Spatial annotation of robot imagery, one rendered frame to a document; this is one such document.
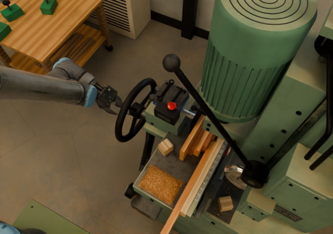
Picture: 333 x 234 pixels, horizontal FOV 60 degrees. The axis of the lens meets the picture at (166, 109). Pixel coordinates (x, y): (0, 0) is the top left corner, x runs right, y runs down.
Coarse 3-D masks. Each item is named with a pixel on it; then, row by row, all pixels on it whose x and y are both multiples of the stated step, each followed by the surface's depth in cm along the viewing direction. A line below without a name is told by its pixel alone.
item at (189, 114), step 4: (200, 108) 97; (184, 112) 100; (188, 112) 100; (188, 116) 100; (192, 116) 100; (196, 116) 96; (192, 120) 95; (196, 120) 95; (192, 124) 95; (192, 128) 98
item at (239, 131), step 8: (208, 120) 87; (208, 128) 90; (216, 128) 88; (224, 128) 85; (232, 128) 85; (240, 128) 85; (248, 128) 85; (232, 136) 86; (240, 136) 84; (240, 144) 87
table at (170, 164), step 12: (156, 132) 107; (168, 132) 103; (180, 132) 103; (180, 144) 101; (156, 156) 99; (168, 156) 99; (192, 156) 99; (144, 168) 97; (168, 168) 97; (180, 168) 97; (192, 168) 97; (144, 192) 93; (180, 192) 93; (168, 204) 91; (180, 216) 91
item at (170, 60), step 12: (168, 60) 53; (180, 72) 55; (192, 96) 59; (204, 108) 60; (216, 120) 62; (240, 156) 68; (252, 168) 71; (264, 168) 71; (252, 180) 71; (264, 180) 71
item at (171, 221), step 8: (208, 152) 95; (200, 160) 94; (200, 168) 93; (192, 176) 91; (192, 184) 90; (184, 192) 89; (184, 200) 88; (176, 208) 86; (176, 216) 85; (168, 224) 84; (168, 232) 83
